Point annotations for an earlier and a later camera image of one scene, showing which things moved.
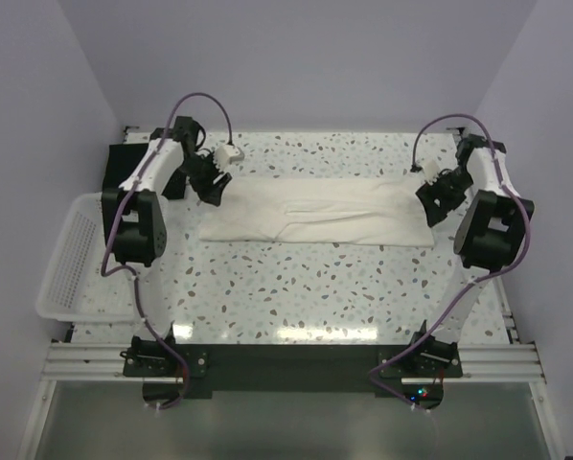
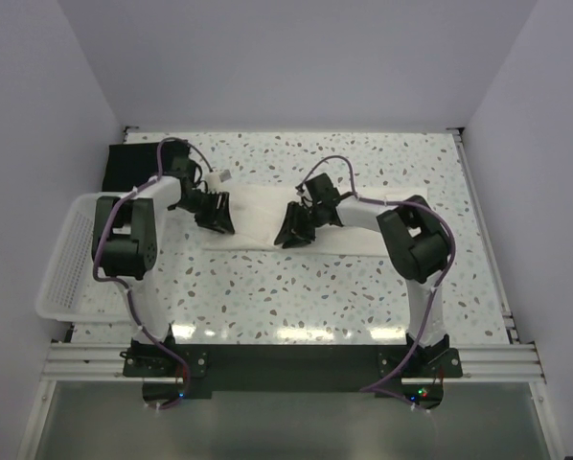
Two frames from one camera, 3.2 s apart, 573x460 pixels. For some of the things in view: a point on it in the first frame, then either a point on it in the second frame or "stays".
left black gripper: x=209 y=192 to x=218 y=219
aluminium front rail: x=502 y=362 stays
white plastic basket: x=83 y=282 stays
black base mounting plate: x=410 y=374 stays
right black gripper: x=426 y=195 to x=292 y=233
